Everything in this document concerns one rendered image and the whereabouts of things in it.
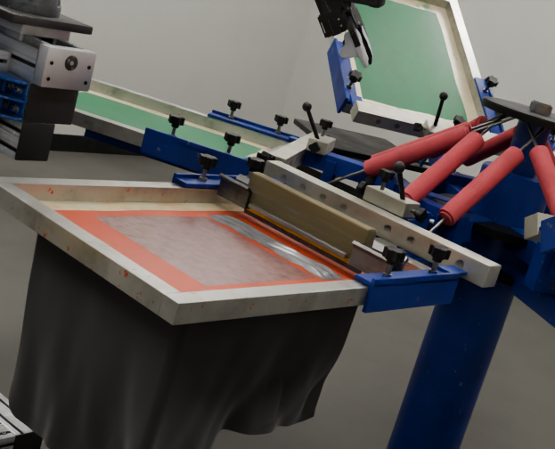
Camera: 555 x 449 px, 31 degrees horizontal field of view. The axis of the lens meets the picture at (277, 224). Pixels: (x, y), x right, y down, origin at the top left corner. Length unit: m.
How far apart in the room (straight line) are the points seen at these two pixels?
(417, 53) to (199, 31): 3.44
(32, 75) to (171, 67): 4.65
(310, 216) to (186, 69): 4.91
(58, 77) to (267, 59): 5.30
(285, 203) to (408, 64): 1.55
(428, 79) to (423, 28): 0.30
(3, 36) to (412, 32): 1.86
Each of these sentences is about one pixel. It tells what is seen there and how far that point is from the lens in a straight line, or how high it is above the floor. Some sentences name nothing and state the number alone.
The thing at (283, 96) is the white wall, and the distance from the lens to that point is 7.75.
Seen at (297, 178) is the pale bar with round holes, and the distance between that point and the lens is 2.47.
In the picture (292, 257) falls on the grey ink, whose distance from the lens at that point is 2.06.
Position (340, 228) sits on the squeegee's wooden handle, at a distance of 2.10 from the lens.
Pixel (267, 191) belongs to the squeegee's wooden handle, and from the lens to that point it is 2.23.
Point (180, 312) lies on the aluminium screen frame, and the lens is 1.57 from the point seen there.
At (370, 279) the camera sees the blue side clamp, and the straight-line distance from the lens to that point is 1.93.
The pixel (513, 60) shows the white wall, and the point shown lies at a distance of 6.67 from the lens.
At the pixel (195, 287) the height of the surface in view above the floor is 0.96.
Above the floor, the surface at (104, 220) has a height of 0.96.
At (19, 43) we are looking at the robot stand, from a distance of 2.34.
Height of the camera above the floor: 1.53
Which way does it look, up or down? 14 degrees down
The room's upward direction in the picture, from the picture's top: 16 degrees clockwise
